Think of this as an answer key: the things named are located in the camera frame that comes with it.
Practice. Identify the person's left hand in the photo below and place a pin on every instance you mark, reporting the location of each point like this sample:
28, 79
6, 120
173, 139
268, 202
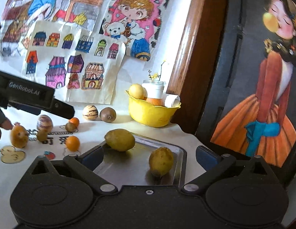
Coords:
6, 124

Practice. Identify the yellow-green oval fruit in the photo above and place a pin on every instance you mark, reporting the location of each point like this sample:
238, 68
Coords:
119, 140
161, 161

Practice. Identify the coloured houses drawing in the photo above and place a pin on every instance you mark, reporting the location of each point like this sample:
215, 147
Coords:
66, 52

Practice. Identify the white rolled paper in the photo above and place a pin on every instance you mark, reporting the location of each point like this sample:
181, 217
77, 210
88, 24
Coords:
170, 100

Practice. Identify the yellow round fruit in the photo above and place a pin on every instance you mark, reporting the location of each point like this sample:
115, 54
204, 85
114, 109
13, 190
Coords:
136, 91

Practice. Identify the orange dress girl painting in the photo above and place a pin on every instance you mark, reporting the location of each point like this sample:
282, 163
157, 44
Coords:
269, 88

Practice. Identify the yellow plastic bowl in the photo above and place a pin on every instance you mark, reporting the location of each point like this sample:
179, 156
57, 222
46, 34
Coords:
150, 114

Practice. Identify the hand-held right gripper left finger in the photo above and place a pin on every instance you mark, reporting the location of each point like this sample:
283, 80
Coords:
94, 158

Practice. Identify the brown kiwi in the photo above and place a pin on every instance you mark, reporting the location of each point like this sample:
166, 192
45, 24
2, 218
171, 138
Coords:
108, 114

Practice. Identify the white printed tablecloth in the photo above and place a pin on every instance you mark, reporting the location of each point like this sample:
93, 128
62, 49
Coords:
143, 131

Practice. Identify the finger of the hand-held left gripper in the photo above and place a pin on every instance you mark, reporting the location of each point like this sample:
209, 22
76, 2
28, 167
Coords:
64, 111

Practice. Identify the orange ribbed cap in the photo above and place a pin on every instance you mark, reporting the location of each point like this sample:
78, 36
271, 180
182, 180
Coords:
154, 101

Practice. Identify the yellow flower twig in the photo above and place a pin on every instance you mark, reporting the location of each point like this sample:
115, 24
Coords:
155, 75

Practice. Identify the pale striped melon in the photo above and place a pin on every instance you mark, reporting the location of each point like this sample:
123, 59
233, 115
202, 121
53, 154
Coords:
90, 112

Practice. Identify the small brown round fruit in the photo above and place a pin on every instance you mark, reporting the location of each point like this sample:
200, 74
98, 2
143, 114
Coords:
70, 127
41, 136

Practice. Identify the blue dress figure drawing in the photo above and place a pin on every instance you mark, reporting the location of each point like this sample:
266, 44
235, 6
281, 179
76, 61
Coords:
43, 2

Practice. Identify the white jar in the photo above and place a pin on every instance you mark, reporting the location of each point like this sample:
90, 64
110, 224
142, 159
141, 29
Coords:
154, 88

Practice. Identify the girl with teddy drawing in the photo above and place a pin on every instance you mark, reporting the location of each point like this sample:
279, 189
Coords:
136, 21

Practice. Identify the small orange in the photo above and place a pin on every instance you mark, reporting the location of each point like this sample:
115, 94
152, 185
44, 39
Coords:
75, 121
72, 143

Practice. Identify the brown spotted round fruit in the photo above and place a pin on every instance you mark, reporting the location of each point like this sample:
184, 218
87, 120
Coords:
18, 136

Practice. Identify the purple striped melon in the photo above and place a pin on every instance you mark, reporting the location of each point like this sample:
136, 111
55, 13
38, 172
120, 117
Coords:
44, 122

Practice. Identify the metal tray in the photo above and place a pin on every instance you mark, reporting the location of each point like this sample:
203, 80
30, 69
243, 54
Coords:
133, 163

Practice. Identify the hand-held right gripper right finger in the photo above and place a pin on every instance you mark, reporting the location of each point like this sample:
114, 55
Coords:
206, 155

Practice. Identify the brown wooden door frame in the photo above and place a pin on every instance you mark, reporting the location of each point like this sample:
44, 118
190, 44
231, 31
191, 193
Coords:
193, 52

